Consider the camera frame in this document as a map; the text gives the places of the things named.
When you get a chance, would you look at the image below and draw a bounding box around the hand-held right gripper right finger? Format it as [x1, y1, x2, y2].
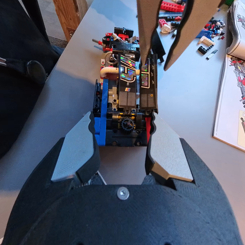
[145, 112, 194, 186]

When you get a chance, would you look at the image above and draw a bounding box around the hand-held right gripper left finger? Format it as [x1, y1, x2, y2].
[51, 112, 101, 184]

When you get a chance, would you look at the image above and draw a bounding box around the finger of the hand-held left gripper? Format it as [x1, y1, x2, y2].
[164, 0, 224, 71]
[136, 0, 163, 68]

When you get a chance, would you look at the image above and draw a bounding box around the black curved brick panel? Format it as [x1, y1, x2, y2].
[151, 29, 166, 63]

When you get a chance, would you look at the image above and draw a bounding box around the toy brick car model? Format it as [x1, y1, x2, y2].
[92, 27, 159, 147]

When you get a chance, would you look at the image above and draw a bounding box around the black starred brick panel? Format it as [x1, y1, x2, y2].
[139, 54, 158, 114]

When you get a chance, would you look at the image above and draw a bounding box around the pile of loose toy bricks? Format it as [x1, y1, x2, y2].
[158, 0, 226, 60]

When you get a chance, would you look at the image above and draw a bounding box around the open instruction booklet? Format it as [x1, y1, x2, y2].
[212, 0, 245, 152]

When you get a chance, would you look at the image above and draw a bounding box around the wooden table leg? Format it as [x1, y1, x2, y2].
[53, 0, 89, 42]

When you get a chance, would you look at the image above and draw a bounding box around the black strap with buckle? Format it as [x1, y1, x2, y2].
[0, 57, 48, 85]

